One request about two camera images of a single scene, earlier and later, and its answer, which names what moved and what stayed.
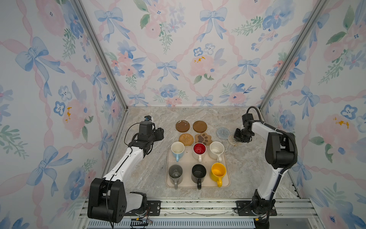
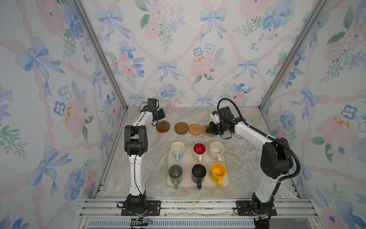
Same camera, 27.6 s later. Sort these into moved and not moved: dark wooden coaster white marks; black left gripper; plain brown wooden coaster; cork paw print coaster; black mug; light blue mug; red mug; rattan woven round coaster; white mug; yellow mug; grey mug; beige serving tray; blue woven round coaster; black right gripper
Moved: cork paw print coaster; dark wooden coaster white marks; black left gripper; plain brown wooden coaster; black right gripper; rattan woven round coaster
Not moved: red mug; grey mug; white mug; black mug; blue woven round coaster; light blue mug; yellow mug; beige serving tray
